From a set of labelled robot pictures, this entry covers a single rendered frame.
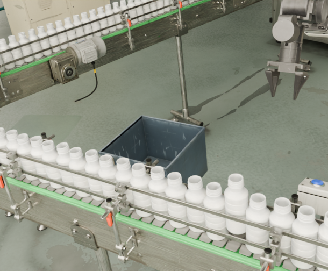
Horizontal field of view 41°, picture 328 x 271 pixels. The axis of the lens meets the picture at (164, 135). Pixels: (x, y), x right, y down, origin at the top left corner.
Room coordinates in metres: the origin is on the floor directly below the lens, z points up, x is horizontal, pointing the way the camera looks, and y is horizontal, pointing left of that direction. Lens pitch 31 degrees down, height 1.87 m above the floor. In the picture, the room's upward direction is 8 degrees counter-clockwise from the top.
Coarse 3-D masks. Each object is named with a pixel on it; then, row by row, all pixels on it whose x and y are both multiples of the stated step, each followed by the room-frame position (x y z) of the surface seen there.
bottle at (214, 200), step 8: (208, 184) 0.89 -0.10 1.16; (216, 184) 0.89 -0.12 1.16; (208, 192) 0.87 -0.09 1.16; (216, 192) 0.86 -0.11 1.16; (208, 200) 0.87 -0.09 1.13; (216, 200) 0.86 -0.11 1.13; (224, 200) 0.87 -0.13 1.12; (208, 208) 0.86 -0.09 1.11; (216, 208) 0.85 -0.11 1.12; (224, 208) 0.86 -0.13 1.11; (208, 216) 0.86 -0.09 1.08; (216, 216) 0.85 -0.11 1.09; (208, 224) 0.86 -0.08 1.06; (216, 224) 0.85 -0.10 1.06; (224, 224) 0.86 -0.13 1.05; (208, 232) 0.86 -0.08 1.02; (224, 232) 0.85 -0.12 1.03; (216, 240) 0.85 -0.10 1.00
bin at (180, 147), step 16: (128, 128) 1.62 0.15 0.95; (144, 128) 1.71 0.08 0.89; (160, 128) 1.66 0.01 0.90; (176, 128) 1.61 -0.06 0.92; (192, 128) 1.57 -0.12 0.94; (112, 144) 1.53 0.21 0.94; (128, 144) 1.60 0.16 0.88; (144, 144) 1.70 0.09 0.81; (160, 144) 1.67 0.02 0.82; (176, 144) 1.62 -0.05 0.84; (192, 144) 1.45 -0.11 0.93; (112, 160) 1.42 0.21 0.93; (144, 160) 1.68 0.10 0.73; (160, 160) 1.66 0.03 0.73; (176, 160) 1.34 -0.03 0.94; (192, 160) 1.44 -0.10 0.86
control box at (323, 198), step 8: (304, 184) 0.89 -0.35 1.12; (312, 184) 0.89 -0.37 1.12; (304, 192) 0.88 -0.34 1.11; (312, 192) 0.87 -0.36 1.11; (320, 192) 0.86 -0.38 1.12; (304, 200) 0.87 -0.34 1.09; (312, 200) 0.86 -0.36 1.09; (320, 200) 0.85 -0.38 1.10; (320, 208) 0.84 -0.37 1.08; (320, 216) 0.86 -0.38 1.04; (320, 224) 0.85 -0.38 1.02
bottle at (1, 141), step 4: (0, 128) 1.36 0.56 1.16; (0, 132) 1.33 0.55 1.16; (4, 132) 1.34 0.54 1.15; (0, 136) 1.33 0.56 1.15; (4, 136) 1.33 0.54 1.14; (0, 140) 1.32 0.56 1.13; (4, 140) 1.33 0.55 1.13; (0, 144) 1.32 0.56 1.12; (4, 144) 1.32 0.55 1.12; (4, 148) 1.31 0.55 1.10; (0, 152) 1.31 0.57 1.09; (0, 156) 1.32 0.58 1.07; (4, 156) 1.31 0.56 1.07; (0, 160) 1.32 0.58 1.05; (4, 160) 1.31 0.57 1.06; (8, 160) 1.31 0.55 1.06; (8, 164) 1.31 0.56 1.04; (4, 168) 1.32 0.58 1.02; (8, 172) 1.31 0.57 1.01
